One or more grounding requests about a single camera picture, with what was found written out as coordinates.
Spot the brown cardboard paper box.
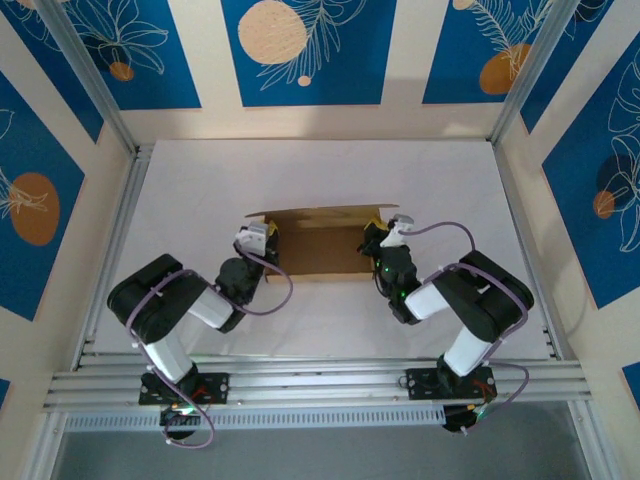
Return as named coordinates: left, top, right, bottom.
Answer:
left=243, top=202, right=401, bottom=284

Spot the black controller board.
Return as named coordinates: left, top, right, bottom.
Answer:
left=159, top=403, right=204, bottom=441
left=442, top=403, right=494, bottom=435

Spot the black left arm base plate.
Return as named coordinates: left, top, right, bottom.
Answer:
left=138, top=372, right=231, bottom=406

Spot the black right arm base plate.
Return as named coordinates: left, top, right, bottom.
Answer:
left=405, top=366, right=497, bottom=401

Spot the aluminium side rail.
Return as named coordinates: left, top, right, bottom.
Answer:
left=492, top=142, right=565, bottom=360
left=72, top=144, right=156, bottom=372

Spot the aluminium rail frame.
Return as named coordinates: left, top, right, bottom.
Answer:
left=42, top=355, right=594, bottom=415

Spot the blue floral wall panel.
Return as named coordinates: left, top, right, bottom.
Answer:
left=422, top=0, right=557, bottom=105
left=221, top=0, right=399, bottom=108
left=519, top=0, right=615, bottom=136
left=0, top=69, right=86, bottom=322
left=542, top=47, right=640, bottom=310
left=0, top=0, right=105, bottom=145
left=63, top=0, right=202, bottom=112

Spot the grey slotted cable duct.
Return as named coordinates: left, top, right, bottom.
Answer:
left=62, top=403, right=446, bottom=432

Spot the aluminium frame post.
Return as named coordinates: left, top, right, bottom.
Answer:
left=35, top=0, right=140, bottom=157
left=489, top=0, right=585, bottom=147

